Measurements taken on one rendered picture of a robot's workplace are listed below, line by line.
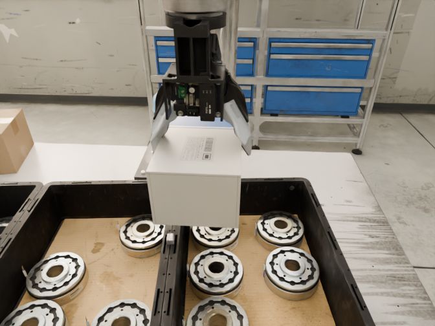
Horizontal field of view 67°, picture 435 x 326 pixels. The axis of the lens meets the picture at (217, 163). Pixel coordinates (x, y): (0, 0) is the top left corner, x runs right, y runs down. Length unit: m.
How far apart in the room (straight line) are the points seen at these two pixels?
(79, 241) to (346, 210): 0.76
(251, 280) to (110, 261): 0.29
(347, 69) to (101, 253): 2.18
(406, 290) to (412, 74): 3.00
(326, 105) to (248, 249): 2.03
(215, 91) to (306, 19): 2.94
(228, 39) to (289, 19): 2.43
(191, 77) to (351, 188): 0.89
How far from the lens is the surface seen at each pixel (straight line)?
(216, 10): 0.39
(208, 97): 0.39
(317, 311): 0.66
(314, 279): 0.66
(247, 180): 0.75
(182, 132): 0.51
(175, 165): 0.43
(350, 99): 2.68
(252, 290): 0.67
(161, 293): 0.54
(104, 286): 0.70
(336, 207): 1.09
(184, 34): 0.37
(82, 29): 3.61
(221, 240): 0.71
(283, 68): 2.49
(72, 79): 3.82
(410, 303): 0.91
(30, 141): 1.52
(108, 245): 0.77
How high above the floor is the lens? 1.36
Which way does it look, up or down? 33 degrees down
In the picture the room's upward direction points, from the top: straight up
